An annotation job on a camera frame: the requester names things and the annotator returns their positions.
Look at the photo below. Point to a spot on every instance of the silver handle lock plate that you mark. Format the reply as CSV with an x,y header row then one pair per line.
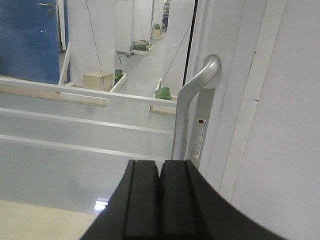
x,y
200,125

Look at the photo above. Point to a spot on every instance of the distant wooden box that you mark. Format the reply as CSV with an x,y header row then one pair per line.
x,y
101,81

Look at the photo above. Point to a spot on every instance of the green bag behind glass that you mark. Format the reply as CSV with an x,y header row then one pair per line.
x,y
163,93

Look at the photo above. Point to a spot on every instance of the white framed transparent sliding door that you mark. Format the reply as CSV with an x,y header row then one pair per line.
x,y
65,147

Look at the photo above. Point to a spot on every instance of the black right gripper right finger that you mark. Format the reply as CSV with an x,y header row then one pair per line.
x,y
190,209

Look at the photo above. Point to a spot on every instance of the blue door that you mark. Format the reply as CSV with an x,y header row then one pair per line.
x,y
30,41

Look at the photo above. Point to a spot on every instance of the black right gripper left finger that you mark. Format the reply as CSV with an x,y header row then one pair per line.
x,y
132,211

